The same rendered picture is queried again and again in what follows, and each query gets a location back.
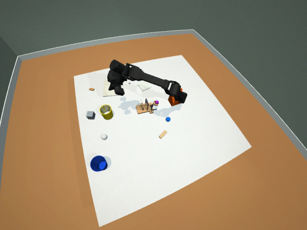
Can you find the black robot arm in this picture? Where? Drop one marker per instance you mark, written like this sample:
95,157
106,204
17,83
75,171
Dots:
135,73

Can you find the yellow open cylinder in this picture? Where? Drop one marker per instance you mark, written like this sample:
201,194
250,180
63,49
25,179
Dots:
106,111

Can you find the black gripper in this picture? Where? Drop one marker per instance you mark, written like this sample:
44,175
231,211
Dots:
117,87

